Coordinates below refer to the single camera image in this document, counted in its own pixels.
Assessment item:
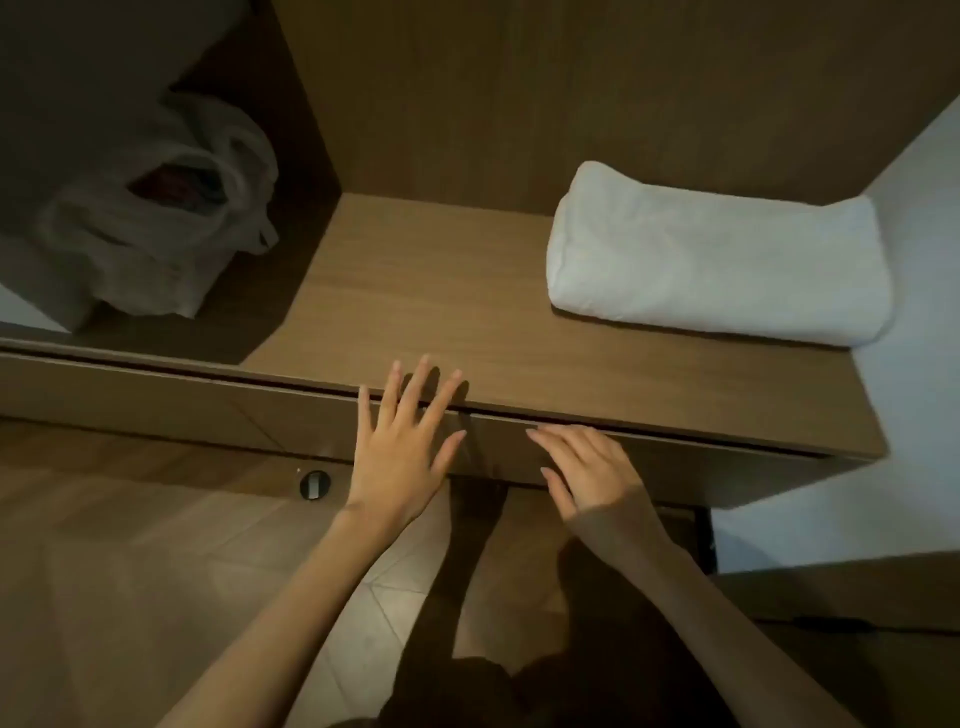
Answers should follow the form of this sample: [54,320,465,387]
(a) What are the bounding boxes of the person's right hand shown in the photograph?
[524,423,673,562]

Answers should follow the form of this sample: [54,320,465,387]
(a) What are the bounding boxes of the person's left hand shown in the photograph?
[344,355,468,531]

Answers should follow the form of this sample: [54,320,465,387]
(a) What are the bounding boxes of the white towel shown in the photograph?
[545,160,895,348]

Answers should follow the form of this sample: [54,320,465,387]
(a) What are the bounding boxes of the person's right forearm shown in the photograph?
[599,536,864,728]

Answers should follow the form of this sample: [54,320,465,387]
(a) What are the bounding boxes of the person's left forearm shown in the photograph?
[157,506,425,728]

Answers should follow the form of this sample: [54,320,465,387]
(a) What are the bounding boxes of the person's dark trousers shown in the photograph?
[374,536,740,728]

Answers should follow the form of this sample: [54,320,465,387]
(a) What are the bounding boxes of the black door hinge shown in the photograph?
[793,616,876,634]

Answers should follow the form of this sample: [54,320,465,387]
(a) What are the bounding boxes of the white plastic bag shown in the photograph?
[33,89,280,320]

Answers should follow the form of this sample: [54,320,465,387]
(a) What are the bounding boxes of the wooden back panel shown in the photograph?
[269,0,960,219]

